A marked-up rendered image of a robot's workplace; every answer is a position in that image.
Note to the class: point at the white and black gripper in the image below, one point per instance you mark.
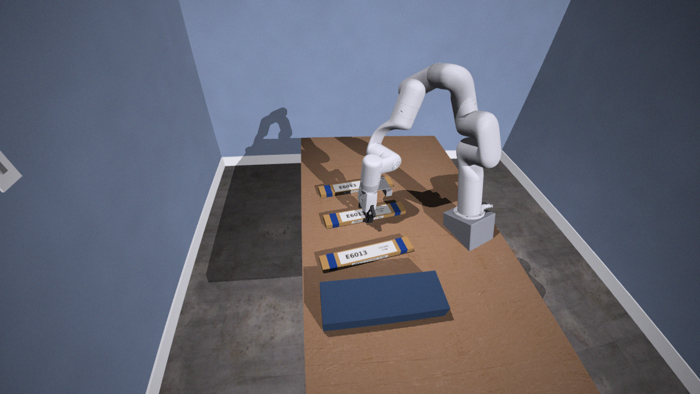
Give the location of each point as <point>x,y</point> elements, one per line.
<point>368,201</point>

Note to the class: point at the tan cardboard pack with white label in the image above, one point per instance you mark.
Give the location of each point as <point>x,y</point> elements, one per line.
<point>343,188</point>
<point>356,216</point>

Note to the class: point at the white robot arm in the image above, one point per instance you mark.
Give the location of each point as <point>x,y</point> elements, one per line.
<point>482,147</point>

